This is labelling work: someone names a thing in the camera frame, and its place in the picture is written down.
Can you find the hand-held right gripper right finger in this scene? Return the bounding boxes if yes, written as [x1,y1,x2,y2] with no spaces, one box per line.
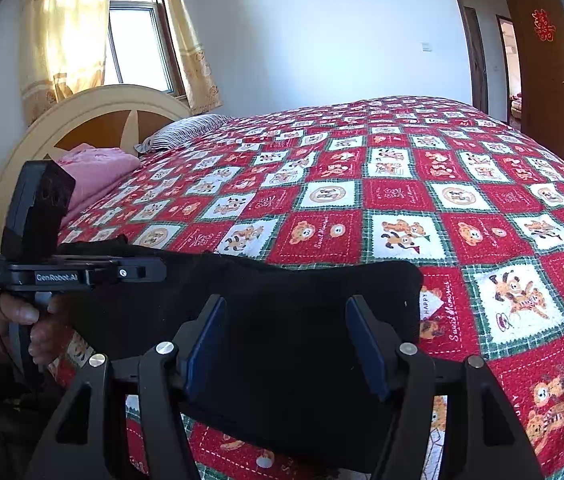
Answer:
[344,294,545,480]

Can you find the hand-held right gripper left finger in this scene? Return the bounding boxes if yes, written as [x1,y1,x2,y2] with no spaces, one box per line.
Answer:
[24,294,227,480]

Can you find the black pants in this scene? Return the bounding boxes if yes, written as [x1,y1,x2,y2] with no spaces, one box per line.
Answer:
[56,234,425,476]

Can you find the person's left hand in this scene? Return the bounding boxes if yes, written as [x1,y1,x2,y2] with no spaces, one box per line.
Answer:
[0,292,65,373]

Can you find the pink folded blanket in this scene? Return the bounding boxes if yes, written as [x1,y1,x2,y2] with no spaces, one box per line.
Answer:
[56,142,141,218]

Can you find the cream wooden bed headboard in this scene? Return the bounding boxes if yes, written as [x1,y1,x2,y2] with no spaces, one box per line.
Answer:
[0,84,193,261]

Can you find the striped pillow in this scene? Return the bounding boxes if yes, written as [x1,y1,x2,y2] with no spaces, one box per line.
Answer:
[134,114,235,155]

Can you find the red checked printed bedspread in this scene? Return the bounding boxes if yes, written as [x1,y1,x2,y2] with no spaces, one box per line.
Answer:
[46,95,564,480]

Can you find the wide yellow curtain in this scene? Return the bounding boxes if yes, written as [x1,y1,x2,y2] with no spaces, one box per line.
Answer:
[19,0,112,126]

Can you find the window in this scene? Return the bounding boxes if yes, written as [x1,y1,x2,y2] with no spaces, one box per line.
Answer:
[104,0,187,98]

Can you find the narrow yellow curtain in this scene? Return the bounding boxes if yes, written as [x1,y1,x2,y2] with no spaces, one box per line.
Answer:
[157,0,223,116]

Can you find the brown wooden door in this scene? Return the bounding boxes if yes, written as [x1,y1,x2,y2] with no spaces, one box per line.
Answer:
[504,0,564,166]

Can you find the red paper door decoration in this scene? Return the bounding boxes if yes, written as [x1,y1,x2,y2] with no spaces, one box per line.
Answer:
[529,7,558,43]

